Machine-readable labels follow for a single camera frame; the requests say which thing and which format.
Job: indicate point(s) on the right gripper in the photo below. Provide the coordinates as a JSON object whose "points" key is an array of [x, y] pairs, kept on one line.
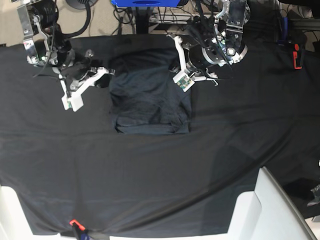
{"points": [[75, 69]]}

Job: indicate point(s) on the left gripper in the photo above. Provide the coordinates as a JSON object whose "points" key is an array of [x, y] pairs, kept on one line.
{"points": [[194, 59]]}

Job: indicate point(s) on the dark grey T-shirt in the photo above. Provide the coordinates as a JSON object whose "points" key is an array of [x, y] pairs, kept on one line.
{"points": [[145, 99]]}

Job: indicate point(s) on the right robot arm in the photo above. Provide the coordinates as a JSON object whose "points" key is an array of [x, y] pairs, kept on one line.
{"points": [[48, 47]]}

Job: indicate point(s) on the white power strip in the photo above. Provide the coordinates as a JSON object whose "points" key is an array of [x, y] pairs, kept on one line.
{"points": [[168, 18]]}

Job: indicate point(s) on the grey round floor base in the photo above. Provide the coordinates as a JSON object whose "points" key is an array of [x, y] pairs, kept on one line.
{"points": [[80, 4]]}

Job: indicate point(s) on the blue plastic bin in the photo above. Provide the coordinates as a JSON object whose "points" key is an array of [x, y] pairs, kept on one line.
{"points": [[145, 3]]}

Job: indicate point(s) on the black table cloth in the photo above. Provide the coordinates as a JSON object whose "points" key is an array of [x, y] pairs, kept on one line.
{"points": [[67, 165]]}

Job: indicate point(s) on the red black clamp right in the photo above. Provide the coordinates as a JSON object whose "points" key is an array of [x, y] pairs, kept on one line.
{"points": [[298, 56]]}

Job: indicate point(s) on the white chair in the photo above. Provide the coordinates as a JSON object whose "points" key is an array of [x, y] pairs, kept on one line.
{"points": [[267, 213]]}

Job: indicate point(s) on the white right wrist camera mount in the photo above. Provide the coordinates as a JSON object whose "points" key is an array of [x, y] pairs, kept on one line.
{"points": [[73, 99]]}

